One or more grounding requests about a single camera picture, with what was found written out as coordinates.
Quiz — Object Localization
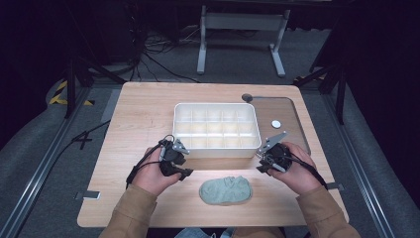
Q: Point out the white divided storage box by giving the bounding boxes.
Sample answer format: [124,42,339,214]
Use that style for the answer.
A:
[171,102,263,160]

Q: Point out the bundle of black floor cables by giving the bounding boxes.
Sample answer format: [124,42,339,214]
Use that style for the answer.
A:
[127,6,202,84]

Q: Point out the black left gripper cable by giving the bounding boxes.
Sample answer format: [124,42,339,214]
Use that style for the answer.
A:
[125,134,175,190]

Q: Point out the black floor cable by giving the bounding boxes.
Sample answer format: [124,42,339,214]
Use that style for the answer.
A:
[49,119,112,167]

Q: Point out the green sock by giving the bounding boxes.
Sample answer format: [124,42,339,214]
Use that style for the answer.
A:
[198,175,254,206]

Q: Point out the grey metal table frame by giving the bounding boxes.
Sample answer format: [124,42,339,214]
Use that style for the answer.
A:
[196,4,291,78]

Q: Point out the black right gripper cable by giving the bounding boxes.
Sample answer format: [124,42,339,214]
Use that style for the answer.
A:
[285,152,329,190]

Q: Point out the black tripod stand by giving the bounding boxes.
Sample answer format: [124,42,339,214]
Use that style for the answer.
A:
[63,49,127,120]
[293,56,348,126]

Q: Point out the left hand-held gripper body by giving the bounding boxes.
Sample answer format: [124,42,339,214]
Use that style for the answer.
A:
[158,135,191,177]

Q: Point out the person's blue jeans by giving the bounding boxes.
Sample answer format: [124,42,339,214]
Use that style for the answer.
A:
[173,227,236,238]

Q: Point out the aluminium floor rail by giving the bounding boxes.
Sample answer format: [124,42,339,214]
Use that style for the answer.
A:
[0,86,92,238]
[321,93,395,238]

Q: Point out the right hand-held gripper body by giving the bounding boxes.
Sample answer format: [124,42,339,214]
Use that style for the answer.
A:
[256,131,294,174]

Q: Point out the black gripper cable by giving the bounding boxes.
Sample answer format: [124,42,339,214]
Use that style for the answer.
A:
[125,134,175,190]
[285,152,329,190]

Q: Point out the person's left hand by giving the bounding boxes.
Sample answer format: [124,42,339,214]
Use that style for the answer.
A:
[131,147,186,197]

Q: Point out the person's right hand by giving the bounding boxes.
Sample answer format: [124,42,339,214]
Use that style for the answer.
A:
[266,142,323,195]

